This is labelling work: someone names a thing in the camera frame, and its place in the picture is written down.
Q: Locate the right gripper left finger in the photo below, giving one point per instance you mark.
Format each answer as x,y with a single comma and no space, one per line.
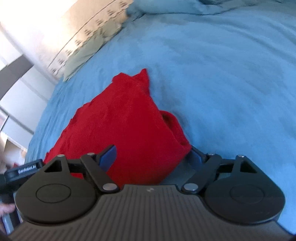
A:
66,189

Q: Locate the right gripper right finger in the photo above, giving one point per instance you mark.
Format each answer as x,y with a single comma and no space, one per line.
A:
236,189

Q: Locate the red small garment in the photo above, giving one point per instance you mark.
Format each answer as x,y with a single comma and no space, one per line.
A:
150,143

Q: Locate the person's left hand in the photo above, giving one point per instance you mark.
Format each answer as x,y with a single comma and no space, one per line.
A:
5,209

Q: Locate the white grey wardrobe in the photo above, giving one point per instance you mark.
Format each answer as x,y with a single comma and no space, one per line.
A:
25,92

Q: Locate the blue bed sheet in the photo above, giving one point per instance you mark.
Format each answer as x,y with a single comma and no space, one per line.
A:
229,80

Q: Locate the green pillow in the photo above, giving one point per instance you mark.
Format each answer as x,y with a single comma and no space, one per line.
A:
82,55

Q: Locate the beige quilted headboard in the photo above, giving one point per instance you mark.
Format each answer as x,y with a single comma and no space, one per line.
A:
66,33

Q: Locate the rolled blue duvet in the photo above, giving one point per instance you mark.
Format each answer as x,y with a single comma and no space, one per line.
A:
273,9

